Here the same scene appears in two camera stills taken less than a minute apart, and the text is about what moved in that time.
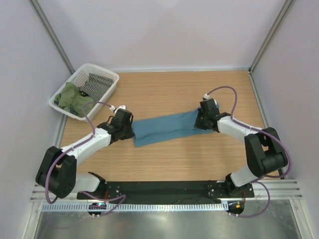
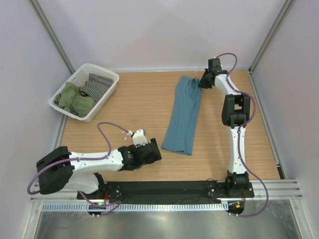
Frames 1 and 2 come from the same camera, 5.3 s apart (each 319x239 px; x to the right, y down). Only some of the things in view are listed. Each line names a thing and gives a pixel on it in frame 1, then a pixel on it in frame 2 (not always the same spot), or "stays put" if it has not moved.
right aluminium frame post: [284, 11] stays put
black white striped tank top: [96, 86] stays put
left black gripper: [130, 134] → [156, 159]
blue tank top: [151, 130] → [178, 137]
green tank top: [71, 99] stays put
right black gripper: [198, 124] → [202, 84]
